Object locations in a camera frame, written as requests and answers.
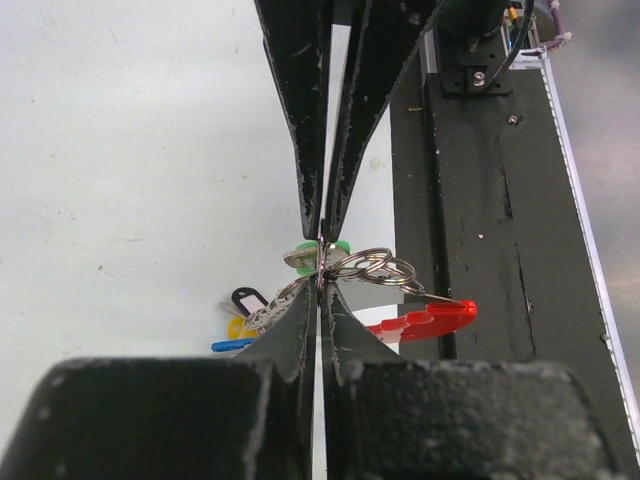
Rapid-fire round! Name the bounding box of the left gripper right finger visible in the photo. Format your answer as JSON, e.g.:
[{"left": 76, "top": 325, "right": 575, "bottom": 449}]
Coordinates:
[{"left": 320, "top": 285, "right": 624, "bottom": 479}]

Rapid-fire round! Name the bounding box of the silver key on organizer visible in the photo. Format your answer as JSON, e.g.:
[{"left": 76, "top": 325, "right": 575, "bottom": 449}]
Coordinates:
[{"left": 218, "top": 302, "right": 243, "bottom": 317}]

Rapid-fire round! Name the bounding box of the key with green tag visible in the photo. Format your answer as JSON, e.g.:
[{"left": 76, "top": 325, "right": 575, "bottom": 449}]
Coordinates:
[{"left": 283, "top": 240, "right": 351, "bottom": 276}]

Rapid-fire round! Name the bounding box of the yellow tag on organizer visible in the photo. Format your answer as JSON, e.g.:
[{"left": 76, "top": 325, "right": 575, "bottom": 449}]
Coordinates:
[{"left": 227, "top": 316, "right": 258, "bottom": 340}]

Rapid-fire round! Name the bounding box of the metal key organizer red handle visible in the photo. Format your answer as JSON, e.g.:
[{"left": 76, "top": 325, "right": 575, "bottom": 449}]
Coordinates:
[{"left": 244, "top": 247, "right": 480, "bottom": 344}]

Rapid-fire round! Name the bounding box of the blue key tag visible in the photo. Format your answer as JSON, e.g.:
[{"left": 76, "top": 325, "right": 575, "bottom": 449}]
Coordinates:
[{"left": 211, "top": 338, "right": 256, "bottom": 353}]

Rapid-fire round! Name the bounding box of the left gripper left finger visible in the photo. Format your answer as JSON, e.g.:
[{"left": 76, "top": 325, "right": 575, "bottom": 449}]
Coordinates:
[{"left": 1, "top": 282, "right": 317, "bottom": 479}]

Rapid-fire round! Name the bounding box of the white slotted cable duct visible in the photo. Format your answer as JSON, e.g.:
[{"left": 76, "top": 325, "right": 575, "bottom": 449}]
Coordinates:
[{"left": 541, "top": 57, "right": 639, "bottom": 464}]

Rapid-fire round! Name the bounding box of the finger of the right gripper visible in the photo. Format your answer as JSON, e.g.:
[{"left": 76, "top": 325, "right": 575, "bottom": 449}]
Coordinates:
[
  {"left": 323, "top": 1, "right": 445, "bottom": 239},
  {"left": 255, "top": 0, "right": 333, "bottom": 238}
]

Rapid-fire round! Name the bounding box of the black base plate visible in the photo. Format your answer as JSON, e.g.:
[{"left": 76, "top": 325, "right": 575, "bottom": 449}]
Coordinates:
[{"left": 391, "top": 66, "right": 639, "bottom": 478}]

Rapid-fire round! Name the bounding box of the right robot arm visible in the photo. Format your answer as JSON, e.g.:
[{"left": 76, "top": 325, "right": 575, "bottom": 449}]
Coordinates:
[{"left": 255, "top": 1, "right": 513, "bottom": 241}]

